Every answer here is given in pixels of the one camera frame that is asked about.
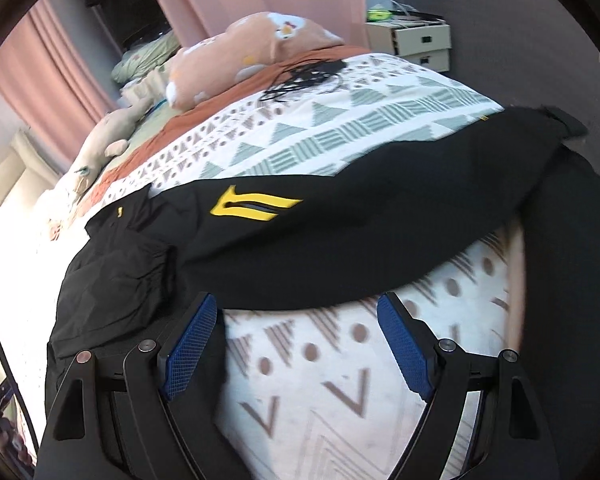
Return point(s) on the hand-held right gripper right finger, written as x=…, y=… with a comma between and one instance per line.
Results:
x=405, y=345

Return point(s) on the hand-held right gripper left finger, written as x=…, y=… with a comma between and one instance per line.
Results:
x=190, y=345

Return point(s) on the black jacket with yellow logo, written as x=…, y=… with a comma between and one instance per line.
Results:
x=360, y=230

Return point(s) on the beige plush toy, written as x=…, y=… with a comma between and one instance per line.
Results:
x=105, y=135

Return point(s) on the white patterned blanket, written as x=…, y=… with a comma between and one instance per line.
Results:
x=330, y=130

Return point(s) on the orange printed pillow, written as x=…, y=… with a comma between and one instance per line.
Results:
x=240, y=50

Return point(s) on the white drawer nightstand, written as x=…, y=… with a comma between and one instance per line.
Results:
x=420, y=42

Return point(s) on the green round object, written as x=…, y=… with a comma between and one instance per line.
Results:
x=379, y=13

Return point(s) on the black hanging garment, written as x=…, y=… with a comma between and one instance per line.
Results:
x=130, y=0

